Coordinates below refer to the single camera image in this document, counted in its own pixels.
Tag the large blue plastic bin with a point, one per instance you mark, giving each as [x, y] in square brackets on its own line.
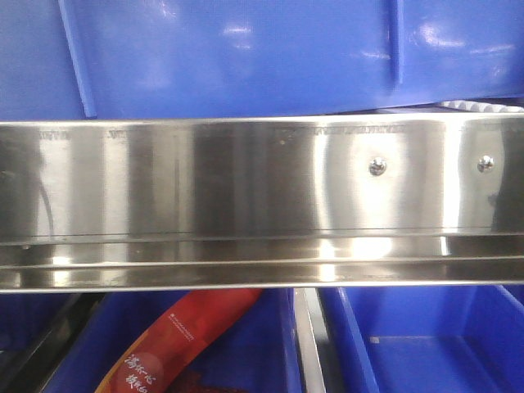
[169, 59]

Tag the lower left blue bin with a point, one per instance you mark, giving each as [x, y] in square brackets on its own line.
[257, 354]

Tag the lower right blue bin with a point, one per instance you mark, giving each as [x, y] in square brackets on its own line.
[426, 339]

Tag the steel divider bar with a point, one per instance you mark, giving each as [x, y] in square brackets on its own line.
[318, 361]

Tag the red snack package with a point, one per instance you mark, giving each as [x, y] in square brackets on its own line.
[176, 338]

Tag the white corrugated object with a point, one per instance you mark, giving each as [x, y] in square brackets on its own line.
[480, 107]

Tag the stainless steel shelf rail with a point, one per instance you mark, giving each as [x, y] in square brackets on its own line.
[116, 205]

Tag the left rail screw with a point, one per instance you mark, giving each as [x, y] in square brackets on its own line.
[377, 166]

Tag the rail screw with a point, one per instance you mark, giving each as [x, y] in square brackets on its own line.
[377, 166]
[485, 164]

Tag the right rail screw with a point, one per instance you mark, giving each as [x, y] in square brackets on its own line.
[485, 164]

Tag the dark metal shelf post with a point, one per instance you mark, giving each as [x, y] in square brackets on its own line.
[30, 369]

